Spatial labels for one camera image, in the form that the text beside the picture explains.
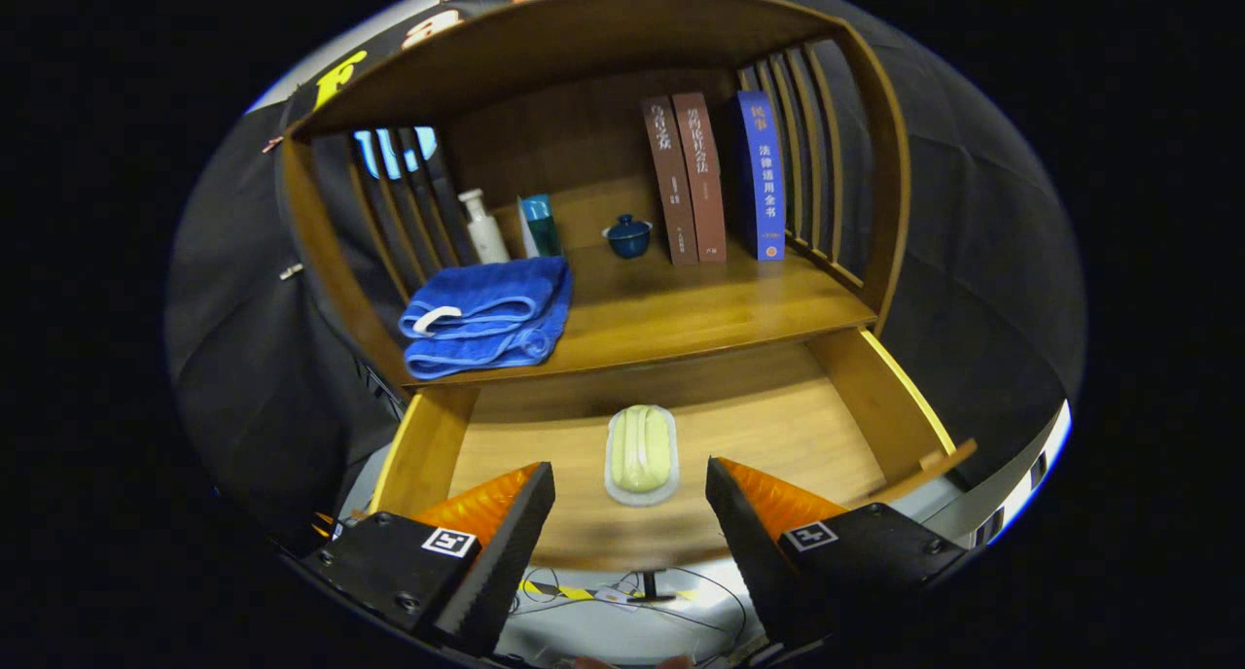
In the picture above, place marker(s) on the wooden cabinet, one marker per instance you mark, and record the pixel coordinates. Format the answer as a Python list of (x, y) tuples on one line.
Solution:
[(584, 134)]

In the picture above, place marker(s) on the folded blue towel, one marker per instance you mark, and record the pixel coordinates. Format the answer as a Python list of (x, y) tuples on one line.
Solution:
[(486, 290)]

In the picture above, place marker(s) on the wooden countertop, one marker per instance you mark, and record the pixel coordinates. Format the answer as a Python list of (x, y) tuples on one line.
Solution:
[(681, 299)]

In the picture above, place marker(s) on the yellow black striped tape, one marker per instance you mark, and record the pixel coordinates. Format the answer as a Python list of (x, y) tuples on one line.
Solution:
[(559, 591)]

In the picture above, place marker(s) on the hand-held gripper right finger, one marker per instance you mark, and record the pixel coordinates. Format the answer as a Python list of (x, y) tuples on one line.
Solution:
[(759, 562)]

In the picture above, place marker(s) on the reddish brown book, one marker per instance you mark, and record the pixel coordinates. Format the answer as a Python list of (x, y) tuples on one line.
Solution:
[(702, 183)]

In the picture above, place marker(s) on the white pump bottle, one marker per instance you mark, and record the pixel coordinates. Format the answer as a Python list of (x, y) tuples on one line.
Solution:
[(486, 236)]

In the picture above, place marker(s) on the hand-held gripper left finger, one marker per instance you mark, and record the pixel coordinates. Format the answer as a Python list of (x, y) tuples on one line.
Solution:
[(501, 562)]

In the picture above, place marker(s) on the dark blue lidded bowl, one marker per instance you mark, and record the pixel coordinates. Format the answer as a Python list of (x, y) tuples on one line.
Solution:
[(628, 239)]

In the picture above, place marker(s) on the blue capped tube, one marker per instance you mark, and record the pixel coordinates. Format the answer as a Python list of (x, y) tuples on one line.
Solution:
[(545, 227)]

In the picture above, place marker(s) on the dark brown book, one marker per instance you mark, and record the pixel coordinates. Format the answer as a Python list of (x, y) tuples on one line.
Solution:
[(671, 183)]

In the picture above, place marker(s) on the blue book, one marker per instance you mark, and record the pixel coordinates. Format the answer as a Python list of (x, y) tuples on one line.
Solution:
[(764, 183)]

